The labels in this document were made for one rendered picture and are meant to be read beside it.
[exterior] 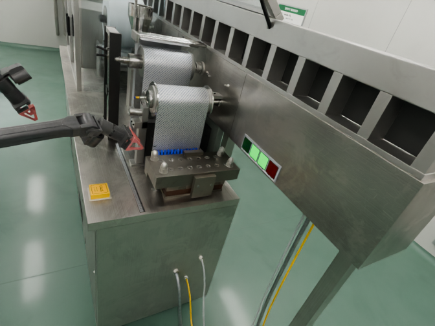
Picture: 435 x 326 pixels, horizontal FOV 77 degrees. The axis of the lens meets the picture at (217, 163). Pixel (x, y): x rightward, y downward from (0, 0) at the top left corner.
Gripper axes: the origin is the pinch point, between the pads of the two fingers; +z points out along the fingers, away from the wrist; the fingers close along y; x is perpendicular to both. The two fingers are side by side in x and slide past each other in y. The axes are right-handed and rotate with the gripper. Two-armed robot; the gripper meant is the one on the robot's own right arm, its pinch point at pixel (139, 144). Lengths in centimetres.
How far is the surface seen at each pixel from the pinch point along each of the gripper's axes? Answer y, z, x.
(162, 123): 1.2, 1.8, 13.6
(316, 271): 35, 176, -19
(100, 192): 13.1, -8.6, -20.9
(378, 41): -93, 205, 188
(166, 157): 7.3, 10.4, 2.6
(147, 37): -28.9, -12.9, 37.3
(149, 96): -2.3, -8.0, 19.8
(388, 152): 75, 13, 53
